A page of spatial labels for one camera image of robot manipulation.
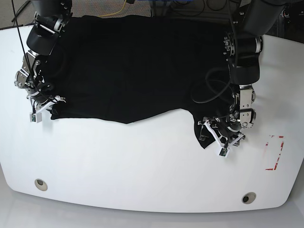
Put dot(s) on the right table grommet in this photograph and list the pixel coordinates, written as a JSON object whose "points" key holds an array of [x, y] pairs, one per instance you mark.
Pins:
{"points": [[249, 198]]}

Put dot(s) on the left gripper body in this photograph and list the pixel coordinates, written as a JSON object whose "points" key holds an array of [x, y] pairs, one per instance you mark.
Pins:
{"points": [[228, 132]]}

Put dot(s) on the table grommet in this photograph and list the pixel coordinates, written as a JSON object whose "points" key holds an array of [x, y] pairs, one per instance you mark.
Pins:
{"points": [[249, 198], [41, 185]]}

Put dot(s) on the left table grommet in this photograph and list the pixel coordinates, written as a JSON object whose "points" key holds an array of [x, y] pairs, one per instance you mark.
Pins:
{"points": [[41, 185]]}

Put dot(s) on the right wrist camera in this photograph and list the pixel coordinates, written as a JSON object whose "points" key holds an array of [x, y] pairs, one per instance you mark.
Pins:
{"points": [[35, 117]]}

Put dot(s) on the red tape rectangle marking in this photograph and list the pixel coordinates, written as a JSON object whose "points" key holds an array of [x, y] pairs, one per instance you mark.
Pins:
{"points": [[273, 149]]}

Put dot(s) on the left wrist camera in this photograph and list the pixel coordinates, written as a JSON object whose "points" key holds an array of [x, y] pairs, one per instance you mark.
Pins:
{"points": [[224, 151]]}

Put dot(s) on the black t-shirt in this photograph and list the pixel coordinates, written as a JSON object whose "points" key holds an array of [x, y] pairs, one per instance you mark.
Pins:
{"points": [[133, 68]]}

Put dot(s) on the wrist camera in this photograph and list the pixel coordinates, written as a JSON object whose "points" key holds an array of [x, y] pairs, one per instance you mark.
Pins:
{"points": [[35, 117], [224, 151]]}

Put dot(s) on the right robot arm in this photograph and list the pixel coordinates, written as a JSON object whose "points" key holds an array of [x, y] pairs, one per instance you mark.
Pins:
{"points": [[51, 16]]}

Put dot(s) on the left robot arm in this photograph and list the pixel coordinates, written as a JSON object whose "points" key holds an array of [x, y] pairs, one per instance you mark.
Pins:
{"points": [[243, 45]]}

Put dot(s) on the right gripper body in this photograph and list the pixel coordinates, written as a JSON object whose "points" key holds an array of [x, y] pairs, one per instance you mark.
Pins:
{"points": [[40, 102]]}

